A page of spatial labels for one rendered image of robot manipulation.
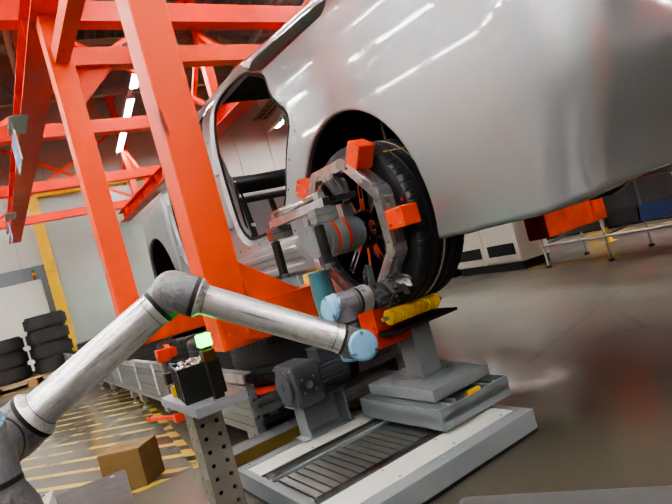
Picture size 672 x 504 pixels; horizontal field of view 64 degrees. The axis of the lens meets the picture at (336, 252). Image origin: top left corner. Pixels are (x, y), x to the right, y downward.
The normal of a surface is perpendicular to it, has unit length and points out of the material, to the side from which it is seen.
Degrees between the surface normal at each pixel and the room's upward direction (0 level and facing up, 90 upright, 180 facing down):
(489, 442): 90
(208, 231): 90
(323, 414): 90
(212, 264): 90
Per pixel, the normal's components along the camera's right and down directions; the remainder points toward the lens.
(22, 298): 0.42, -0.11
